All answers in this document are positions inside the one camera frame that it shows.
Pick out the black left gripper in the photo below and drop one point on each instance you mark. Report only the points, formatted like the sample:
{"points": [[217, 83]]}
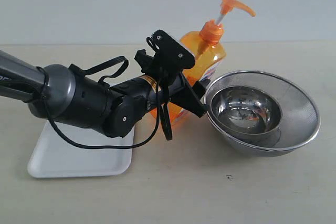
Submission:
{"points": [[143, 96]]}

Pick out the orange dish soap pump bottle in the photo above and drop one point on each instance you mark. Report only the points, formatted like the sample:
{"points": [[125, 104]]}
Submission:
{"points": [[205, 43]]}

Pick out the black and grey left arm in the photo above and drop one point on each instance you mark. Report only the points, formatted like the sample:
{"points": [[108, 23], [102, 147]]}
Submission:
{"points": [[67, 94]]}

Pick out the small stainless steel bowl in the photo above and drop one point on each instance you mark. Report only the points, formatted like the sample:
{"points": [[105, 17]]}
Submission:
{"points": [[248, 114]]}

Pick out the steel mesh strainer basket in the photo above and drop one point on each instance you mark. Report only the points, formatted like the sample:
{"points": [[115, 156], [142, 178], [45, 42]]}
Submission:
{"points": [[300, 122]]}

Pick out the white rectangular plastic tray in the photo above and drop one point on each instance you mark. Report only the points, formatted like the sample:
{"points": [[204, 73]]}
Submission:
{"points": [[52, 157]]}

